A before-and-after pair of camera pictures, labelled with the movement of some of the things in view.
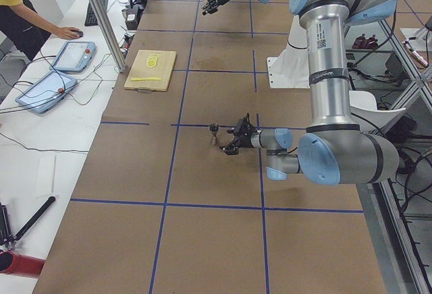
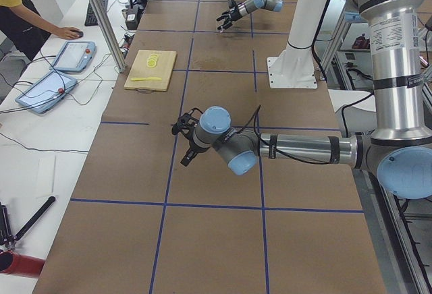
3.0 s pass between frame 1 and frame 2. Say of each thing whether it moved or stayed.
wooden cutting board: stayed
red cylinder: stayed
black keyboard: stayed
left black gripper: moved
